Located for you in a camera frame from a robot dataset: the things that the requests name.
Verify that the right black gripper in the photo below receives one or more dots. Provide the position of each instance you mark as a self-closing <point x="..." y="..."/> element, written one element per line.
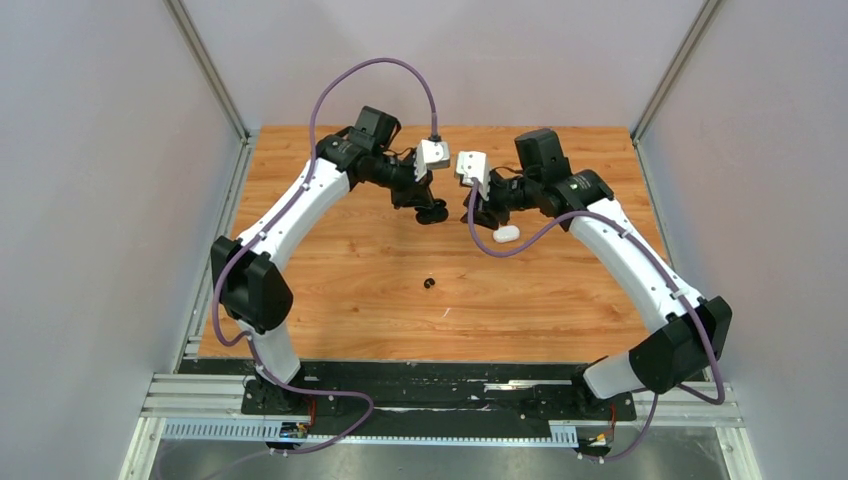
<point x="487" y="211"/>

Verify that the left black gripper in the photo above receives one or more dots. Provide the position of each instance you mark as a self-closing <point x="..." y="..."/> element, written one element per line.
<point x="414" y="193"/>

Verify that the black earbud charging case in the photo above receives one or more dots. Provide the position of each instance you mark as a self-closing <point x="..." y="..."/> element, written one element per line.
<point x="435" y="213"/>

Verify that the white earbud charging case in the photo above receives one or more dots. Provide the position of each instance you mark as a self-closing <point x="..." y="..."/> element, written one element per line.
<point x="506" y="234"/>

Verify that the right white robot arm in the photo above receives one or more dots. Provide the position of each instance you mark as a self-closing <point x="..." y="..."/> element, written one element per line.
<point x="686" y="330"/>

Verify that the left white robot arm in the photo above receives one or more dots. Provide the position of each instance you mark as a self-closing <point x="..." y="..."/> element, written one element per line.
<point x="248" y="270"/>

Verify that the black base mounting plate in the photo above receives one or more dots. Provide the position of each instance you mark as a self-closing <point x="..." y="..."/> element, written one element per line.
<point x="425" y="397"/>

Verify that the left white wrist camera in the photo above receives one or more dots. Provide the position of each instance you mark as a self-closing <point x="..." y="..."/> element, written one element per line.
<point x="430" y="155"/>

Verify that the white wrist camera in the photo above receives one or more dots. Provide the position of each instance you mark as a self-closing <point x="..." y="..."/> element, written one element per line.
<point x="472" y="168"/>
<point x="430" y="155"/>

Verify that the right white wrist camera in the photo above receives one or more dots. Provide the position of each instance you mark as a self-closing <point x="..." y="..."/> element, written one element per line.
<point x="472" y="168"/>

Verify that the grey slotted cable duct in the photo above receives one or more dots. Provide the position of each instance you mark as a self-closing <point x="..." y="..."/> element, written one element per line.
<point x="371" y="432"/>

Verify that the aluminium frame rail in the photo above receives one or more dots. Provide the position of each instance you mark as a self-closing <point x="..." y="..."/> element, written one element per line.
<point x="207" y="407"/>

